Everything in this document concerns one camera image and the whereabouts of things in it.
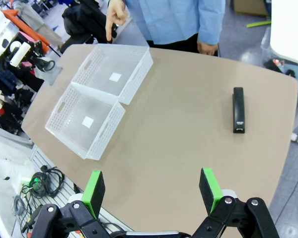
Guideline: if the person left hand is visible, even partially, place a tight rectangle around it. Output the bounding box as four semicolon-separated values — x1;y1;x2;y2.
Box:
197;41;219;57

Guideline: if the white plastic sheet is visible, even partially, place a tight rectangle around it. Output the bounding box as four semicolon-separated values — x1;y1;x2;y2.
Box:
0;123;37;199

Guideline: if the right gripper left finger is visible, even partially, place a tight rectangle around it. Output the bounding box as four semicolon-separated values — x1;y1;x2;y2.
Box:
31;170;110;238

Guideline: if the green strip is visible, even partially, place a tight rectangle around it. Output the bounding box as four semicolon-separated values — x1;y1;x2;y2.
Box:
246;20;272;28

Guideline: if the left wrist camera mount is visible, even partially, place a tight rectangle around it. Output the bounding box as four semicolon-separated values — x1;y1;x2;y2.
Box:
4;39;32;67

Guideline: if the grey slotted rail platform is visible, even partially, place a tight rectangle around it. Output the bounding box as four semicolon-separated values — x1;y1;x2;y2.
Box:
29;143;132;238

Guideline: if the person left forearm blue sleeve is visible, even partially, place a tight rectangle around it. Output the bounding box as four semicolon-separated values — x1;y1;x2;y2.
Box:
197;0;226;46

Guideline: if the white table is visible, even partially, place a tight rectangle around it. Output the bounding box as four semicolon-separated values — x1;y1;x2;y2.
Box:
270;0;298;64

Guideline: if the black electronic box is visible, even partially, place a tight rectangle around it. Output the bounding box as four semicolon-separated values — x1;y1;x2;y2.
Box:
264;58;298;78

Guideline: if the grey pouch with black strap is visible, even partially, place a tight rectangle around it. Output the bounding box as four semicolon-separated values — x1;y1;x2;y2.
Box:
34;66;63;86

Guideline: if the person in blue shirt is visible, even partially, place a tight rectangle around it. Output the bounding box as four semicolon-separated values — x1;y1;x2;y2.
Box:
125;0;226;58

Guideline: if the black cable bundle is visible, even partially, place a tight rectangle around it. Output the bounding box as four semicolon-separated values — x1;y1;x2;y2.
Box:
19;165;65;199

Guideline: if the orange metal frame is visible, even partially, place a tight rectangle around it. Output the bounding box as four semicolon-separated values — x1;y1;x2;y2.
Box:
1;9;52;54

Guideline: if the person right hand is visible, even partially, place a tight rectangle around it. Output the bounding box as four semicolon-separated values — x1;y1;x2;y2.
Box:
105;0;129;44

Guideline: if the black backpack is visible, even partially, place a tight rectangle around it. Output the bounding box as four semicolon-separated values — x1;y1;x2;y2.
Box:
62;2;117;54

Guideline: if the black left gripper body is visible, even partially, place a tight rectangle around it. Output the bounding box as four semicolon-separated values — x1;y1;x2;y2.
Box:
27;40;44;62

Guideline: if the brown cardboard box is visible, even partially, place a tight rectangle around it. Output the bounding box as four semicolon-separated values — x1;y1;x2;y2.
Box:
232;0;273;17

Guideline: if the white perforated plastic basket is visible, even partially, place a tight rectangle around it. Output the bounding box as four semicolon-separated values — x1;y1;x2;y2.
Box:
71;44;154;105
44;83;127;161

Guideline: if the black stapler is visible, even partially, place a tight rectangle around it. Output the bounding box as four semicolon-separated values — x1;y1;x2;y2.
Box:
232;86;246;134

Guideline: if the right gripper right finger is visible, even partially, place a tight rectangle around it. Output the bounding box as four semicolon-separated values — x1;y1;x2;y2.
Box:
191;167;281;238

